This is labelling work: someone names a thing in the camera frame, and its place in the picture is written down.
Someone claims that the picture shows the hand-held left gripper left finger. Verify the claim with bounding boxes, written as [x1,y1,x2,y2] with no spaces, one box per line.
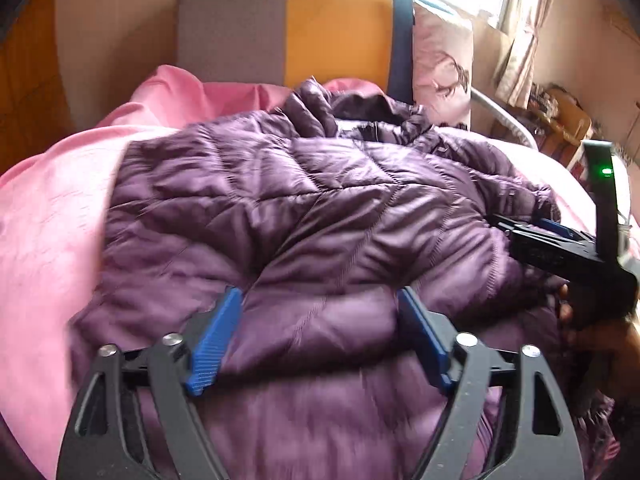
[56,286,244,480]

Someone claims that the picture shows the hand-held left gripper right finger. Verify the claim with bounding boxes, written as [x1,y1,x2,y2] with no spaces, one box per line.
[397,286,586,480]

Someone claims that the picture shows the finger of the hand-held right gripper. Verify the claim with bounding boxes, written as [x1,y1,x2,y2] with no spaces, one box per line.
[535,216,598,246]
[486,212,543,242]

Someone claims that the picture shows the purple puffer jacket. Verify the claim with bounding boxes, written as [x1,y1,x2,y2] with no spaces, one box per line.
[67,77,626,480]

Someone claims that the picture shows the person's right hand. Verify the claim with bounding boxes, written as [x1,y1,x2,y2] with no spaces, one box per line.
[557,282,640,361]

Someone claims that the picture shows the wooden desk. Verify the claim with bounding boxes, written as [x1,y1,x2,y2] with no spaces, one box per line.
[530,82,593,161]

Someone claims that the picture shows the pink patterned curtain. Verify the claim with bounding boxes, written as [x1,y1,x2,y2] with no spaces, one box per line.
[492,0,558,108]

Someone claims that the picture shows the white deer print pillow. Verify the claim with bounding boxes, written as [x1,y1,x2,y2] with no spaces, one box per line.
[411,0,475,131]

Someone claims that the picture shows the pink bed quilt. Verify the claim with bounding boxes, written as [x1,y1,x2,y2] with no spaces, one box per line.
[0,64,640,461]

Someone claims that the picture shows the grey yellow blue headboard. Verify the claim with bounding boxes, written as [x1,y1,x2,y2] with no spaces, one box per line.
[177,0,416,106]

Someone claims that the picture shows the wooden wardrobe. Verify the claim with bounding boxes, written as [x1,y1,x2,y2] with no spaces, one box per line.
[0,0,76,171]

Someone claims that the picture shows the grey bed rail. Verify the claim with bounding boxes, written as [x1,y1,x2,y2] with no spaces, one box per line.
[470,87,541,151]

